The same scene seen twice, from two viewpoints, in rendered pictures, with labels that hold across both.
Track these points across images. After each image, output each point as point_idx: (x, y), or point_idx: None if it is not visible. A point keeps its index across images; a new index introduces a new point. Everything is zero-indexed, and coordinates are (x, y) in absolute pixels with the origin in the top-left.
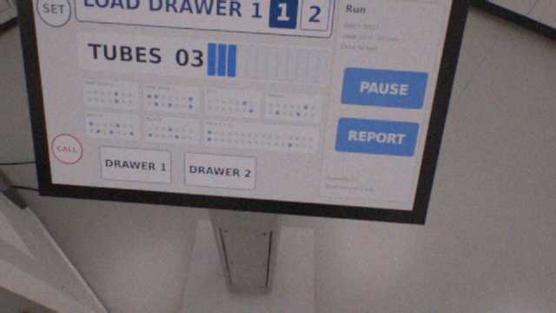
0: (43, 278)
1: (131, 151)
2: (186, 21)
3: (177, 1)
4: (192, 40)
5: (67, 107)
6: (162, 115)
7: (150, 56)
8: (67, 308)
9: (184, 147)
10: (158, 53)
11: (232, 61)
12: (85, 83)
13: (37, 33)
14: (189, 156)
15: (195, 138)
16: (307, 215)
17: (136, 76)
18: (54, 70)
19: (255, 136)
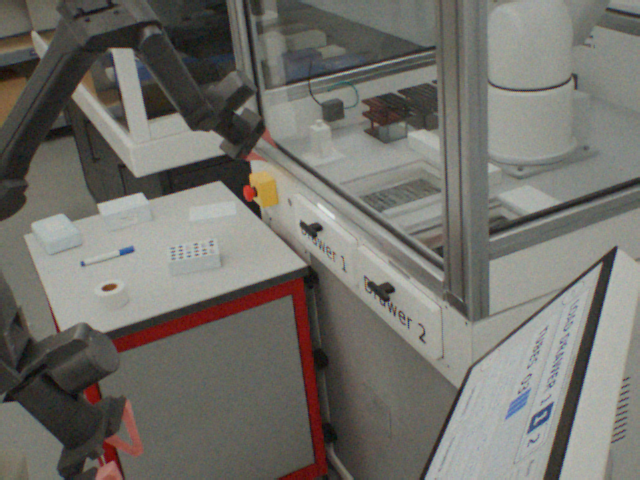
0: None
1: (476, 395)
2: (549, 363)
3: (562, 349)
4: (535, 376)
5: (514, 342)
6: (493, 395)
7: (532, 361)
8: None
9: (468, 424)
10: (532, 364)
11: (515, 410)
12: (525, 340)
13: (560, 296)
14: (461, 431)
15: (471, 427)
16: None
17: (521, 363)
18: (537, 320)
19: (459, 464)
